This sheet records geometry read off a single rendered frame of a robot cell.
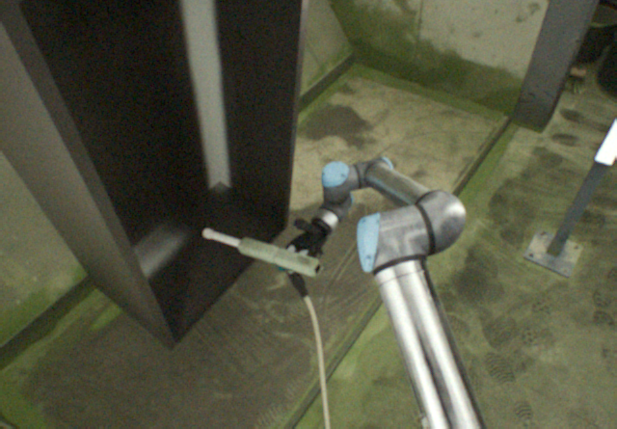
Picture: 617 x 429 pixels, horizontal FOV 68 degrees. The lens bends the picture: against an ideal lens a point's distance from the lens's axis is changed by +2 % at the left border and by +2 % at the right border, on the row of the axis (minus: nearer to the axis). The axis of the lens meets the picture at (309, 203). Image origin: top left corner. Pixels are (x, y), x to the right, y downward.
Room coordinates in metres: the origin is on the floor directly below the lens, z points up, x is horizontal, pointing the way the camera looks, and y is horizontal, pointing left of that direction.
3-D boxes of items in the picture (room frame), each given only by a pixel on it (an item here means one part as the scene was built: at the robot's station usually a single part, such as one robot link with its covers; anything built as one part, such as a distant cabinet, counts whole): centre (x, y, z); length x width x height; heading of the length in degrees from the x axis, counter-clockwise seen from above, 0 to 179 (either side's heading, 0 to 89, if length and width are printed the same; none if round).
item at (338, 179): (1.07, -0.10, 0.71); 0.12 x 0.09 x 0.12; 98
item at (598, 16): (2.68, -1.94, 0.14); 0.31 x 0.29 x 0.28; 138
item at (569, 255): (1.14, -1.08, 0.01); 0.20 x 0.20 x 0.01; 48
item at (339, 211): (1.06, -0.09, 0.60); 0.12 x 0.09 x 0.10; 144
